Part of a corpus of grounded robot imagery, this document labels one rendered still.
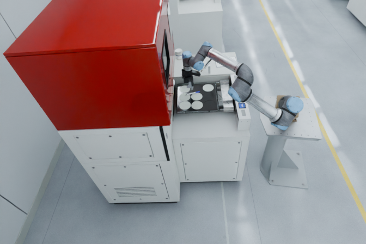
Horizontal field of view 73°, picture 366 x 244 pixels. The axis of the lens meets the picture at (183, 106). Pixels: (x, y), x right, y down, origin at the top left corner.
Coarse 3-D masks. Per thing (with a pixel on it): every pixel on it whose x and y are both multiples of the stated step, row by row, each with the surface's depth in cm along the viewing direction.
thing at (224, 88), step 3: (222, 84) 230; (225, 84) 230; (228, 84) 229; (222, 87) 228; (225, 87) 227; (228, 87) 227; (222, 90) 224; (225, 90) 224; (222, 93) 222; (225, 93) 222; (222, 96) 219; (225, 96) 219; (228, 96) 218; (222, 99) 217; (228, 102) 213; (231, 102) 213; (225, 111) 208; (228, 111) 208; (231, 111) 208
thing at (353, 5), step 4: (352, 0) 455; (356, 0) 444; (360, 0) 434; (364, 0) 423; (348, 4) 468; (352, 4) 455; (356, 4) 444; (360, 4) 434; (364, 4) 423; (348, 8) 469; (352, 8) 456; (356, 8) 445; (360, 8) 435; (364, 8) 424; (352, 12) 456; (356, 12) 446; (360, 12) 435; (364, 12) 424; (356, 16) 446; (360, 16) 436; (364, 16) 425; (360, 20) 436; (364, 20) 425; (364, 24) 425
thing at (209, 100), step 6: (180, 84) 232; (186, 84) 231; (198, 84) 230; (204, 84) 229; (192, 90) 225; (198, 90) 224; (204, 90) 224; (204, 96) 218; (210, 96) 218; (180, 102) 215; (192, 102) 214; (204, 102) 213; (210, 102) 212; (216, 102) 212; (180, 108) 210; (192, 108) 209; (204, 108) 208; (210, 108) 208; (216, 108) 207
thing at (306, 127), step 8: (272, 96) 222; (272, 104) 216; (304, 104) 213; (312, 104) 212; (304, 112) 207; (312, 112) 206; (264, 120) 204; (304, 120) 201; (312, 120) 200; (264, 128) 199; (272, 128) 198; (288, 128) 197; (296, 128) 196; (304, 128) 195; (312, 128) 195; (280, 136) 193; (288, 136) 191; (296, 136) 191; (304, 136) 190; (312, 136) 189; (320, 136) 189
